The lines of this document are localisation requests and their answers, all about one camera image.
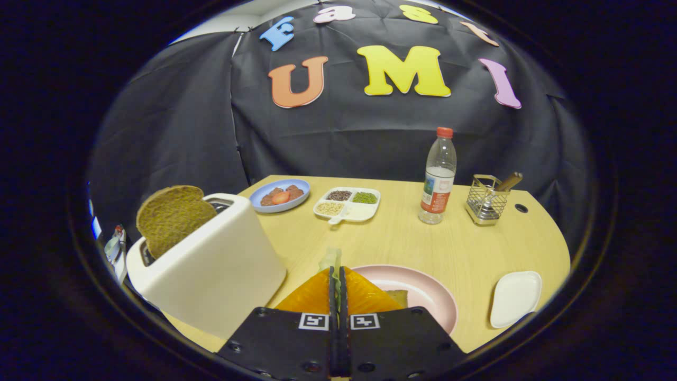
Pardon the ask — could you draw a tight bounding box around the white toaster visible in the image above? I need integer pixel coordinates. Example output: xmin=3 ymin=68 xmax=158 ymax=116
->
xmin=126 ymin=193 xmax=287 ymax=340

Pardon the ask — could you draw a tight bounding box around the wooden-handled utensil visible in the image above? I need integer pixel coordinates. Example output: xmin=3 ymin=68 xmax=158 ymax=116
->
xmin=495 ymin=172 xmax=524 ymax=193

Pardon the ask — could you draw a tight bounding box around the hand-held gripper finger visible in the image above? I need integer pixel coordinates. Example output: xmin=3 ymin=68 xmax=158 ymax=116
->
xmin=338 ymin=266 xmax=469 ymax=381
xmin=216 ymin=266 xmax=340 ymax=381

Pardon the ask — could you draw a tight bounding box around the brown toast slice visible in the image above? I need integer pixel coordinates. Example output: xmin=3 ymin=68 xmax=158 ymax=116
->
xmin=136 ymin=185 xmax=205 ymax=260

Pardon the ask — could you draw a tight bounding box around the black backdrop cloth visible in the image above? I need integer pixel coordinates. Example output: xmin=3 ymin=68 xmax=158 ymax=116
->
xmin=87 ymin=0 xmax=593 ymax=249

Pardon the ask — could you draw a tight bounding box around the green lettuce leaf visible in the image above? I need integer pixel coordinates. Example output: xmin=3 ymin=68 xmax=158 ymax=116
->
xmin=318 ymin=247 xmax=343 ymax=276

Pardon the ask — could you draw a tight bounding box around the pale blurred object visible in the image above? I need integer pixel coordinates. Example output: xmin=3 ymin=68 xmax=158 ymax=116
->
xmin=104 ymin=226 xmax=127 ymax=281

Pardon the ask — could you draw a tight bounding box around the blue round plate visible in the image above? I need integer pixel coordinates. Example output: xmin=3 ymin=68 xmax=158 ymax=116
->
xmin=249 ymin=179 xmax=311 ymax=213

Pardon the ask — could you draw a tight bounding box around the clear plastic water bottle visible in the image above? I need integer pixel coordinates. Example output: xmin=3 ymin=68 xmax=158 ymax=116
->
xmin=418 ymin=127 xmax=458 ymax=225

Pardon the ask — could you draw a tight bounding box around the metal wire utensil holder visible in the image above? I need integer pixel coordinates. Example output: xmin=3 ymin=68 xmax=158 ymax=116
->
xmin=465 ymin=174 xmax=511 ymax=226

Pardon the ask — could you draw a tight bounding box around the white divided tray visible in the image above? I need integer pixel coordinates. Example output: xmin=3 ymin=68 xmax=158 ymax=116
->
xmin=313 ymin=186 xmax=381 ymax=225

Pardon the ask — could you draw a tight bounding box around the pink round plate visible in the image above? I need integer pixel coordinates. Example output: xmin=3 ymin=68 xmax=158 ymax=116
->
xmin=351 ymin=265 xmax=459 ymax=335

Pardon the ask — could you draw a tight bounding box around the white square plate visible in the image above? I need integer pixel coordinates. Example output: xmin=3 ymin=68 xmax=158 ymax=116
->
xmin=490 ymin=271 xmax=543 ymax=329

